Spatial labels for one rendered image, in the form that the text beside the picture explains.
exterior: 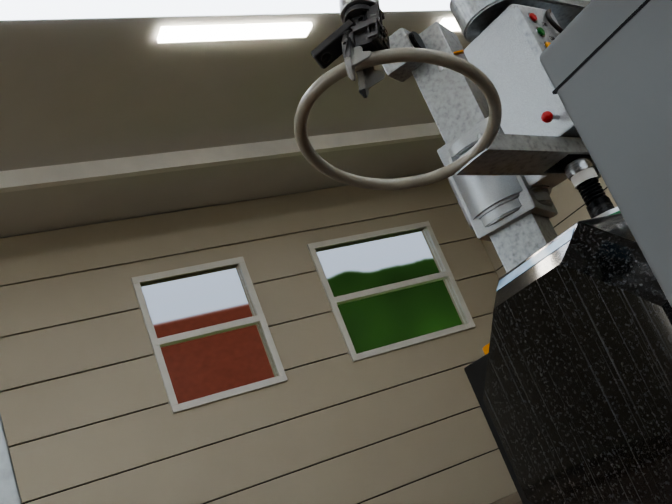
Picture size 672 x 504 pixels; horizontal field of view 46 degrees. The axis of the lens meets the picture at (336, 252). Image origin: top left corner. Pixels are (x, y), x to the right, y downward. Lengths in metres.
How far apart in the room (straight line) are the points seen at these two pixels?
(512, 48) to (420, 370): 6.95
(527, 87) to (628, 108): 1.33
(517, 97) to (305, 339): 6.47
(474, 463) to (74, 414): 4.23
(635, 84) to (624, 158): 0.09
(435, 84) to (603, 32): 2.28
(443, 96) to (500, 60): 0.89
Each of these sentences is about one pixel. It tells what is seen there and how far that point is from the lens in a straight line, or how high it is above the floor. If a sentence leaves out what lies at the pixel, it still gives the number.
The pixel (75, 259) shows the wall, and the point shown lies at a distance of 8.34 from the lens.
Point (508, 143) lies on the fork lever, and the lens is 2.08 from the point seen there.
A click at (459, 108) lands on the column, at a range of 3.26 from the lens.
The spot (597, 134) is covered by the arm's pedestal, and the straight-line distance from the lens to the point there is 1.09.
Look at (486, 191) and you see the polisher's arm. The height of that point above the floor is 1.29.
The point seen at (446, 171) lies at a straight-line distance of 2.07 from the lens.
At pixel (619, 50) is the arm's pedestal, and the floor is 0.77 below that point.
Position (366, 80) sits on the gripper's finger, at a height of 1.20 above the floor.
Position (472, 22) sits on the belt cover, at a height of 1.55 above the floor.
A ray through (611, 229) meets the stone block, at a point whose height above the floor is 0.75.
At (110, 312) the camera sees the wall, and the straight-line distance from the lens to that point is 8.16.
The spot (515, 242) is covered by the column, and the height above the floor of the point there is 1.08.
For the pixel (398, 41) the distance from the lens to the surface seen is 3.36.
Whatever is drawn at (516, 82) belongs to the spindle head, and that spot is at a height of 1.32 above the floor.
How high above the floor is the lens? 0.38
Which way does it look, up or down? 18 degrees up
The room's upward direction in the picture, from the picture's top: 22 degrees counter-clockwise
